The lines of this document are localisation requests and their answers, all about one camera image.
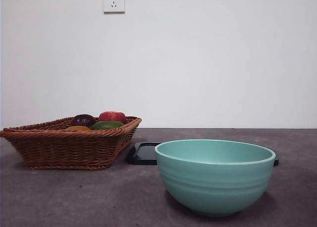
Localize brown yellow kiwifruit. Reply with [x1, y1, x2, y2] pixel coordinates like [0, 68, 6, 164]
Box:
[65, 125, 92, 132]

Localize teal ribbed bowl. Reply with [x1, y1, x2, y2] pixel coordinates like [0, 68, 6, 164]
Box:
[154, 139, 276, 218]

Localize red apple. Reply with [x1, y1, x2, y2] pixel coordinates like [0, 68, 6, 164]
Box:
[98, 111, 126, 123]

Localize black rectangular tray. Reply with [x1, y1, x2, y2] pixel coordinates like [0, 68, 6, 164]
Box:
[126, 142, 280, 167]

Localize green fruit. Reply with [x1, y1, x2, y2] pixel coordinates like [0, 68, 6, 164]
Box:
[89, 120, 124, 131]

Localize dark purple fruit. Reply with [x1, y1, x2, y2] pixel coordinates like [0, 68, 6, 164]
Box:
[70, 113, 96, 127]

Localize brown wicker basket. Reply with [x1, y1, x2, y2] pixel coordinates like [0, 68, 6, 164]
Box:
[0, 115, 142, 170]

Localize white wall power socket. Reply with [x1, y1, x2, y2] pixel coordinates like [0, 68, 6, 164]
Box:
[103, 0, 125, 14]

